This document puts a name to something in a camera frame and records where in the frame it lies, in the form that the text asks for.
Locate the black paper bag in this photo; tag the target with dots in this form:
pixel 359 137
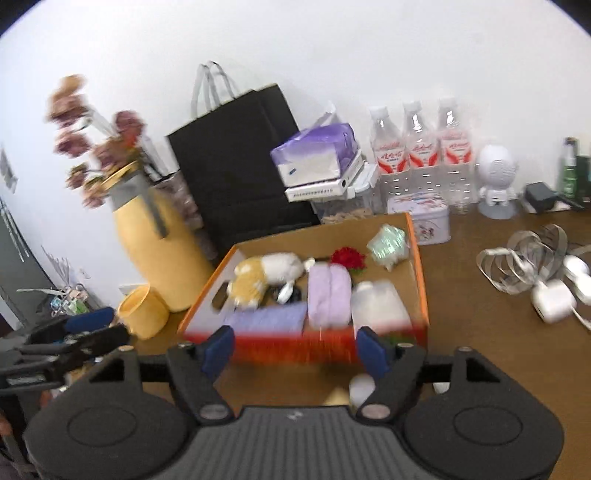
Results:
pixel 235 175

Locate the black power adapter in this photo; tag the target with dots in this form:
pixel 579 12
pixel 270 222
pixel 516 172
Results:
pixel 540 196

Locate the wall picture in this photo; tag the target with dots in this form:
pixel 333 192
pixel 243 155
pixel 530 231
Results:
pixel 7 168

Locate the orange cardboard box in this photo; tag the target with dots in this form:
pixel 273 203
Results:
pixel 318 348

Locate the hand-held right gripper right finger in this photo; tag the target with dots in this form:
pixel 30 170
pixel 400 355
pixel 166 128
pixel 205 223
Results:
pixel 373 353

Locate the floral tin box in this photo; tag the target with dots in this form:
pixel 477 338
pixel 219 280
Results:
pixel 425 221

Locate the green glass bottle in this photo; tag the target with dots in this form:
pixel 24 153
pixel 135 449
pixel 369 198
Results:
pixel 569 170

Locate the dark box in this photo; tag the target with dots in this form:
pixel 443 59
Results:
pixel 584 177

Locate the dried pink flowers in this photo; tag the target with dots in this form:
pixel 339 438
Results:
pixel 92 147

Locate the purple cloth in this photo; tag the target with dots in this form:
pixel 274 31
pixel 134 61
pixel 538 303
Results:
pixel 268 318

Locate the clear water bottle red label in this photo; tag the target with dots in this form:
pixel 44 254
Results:
pixel 388 147
pixel 456 141
pixel 421 143

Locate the green iridescent wrapped item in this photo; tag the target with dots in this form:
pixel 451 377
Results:
pixel 388 247

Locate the yellow cup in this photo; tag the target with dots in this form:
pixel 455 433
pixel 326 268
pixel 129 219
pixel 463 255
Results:
pixel 141 314

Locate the grey cabinet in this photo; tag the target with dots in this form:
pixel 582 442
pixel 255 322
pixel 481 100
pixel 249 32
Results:
pixel 16 267

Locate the red artificial flower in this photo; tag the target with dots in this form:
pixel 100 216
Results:
pixel 347 258

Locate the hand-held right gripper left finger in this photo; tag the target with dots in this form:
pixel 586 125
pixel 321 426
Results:
pixel 218 350

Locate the white plastic container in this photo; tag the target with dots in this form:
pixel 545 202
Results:
pixel 379 307

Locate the white robot figure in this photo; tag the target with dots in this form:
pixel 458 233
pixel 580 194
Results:
pixel 496 180

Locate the clear plastic storage box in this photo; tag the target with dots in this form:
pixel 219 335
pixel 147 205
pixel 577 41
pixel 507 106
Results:
pixel 341 210

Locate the white rounded device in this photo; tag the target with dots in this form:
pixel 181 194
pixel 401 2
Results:
pixel 577 272

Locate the silver ribbon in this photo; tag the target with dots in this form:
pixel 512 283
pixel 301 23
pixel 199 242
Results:
pixel 517 267

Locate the white plastic case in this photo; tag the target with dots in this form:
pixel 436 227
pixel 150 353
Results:
pixel 323 188

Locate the purple tissue pack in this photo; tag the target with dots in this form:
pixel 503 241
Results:
pixel 314 154

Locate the yellow and white plush toy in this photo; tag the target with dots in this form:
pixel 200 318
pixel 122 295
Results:
pixel 263 274

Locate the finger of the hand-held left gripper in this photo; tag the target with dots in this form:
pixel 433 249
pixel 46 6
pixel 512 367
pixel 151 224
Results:
pixel 90 319
pixel 99 341

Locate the yellow thermos jug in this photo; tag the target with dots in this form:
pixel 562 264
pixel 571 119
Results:
pixel 157 249

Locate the purple pouch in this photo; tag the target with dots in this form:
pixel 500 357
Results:
pixel 328 295

